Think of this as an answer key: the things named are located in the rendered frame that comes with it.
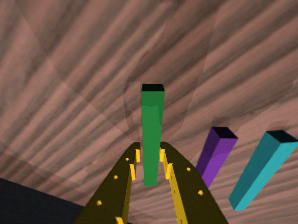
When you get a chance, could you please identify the green rod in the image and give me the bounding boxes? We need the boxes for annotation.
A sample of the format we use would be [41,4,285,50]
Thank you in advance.
[141,84,165,186]

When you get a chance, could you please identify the turquoise rod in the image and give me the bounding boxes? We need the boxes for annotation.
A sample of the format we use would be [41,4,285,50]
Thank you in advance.
[228,130,298,210]

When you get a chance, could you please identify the purple rod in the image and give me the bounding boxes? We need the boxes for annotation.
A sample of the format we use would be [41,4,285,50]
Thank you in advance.
[196,127,238,188]

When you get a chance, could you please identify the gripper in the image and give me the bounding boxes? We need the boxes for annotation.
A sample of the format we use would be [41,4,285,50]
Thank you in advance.
[72,142,229,224]

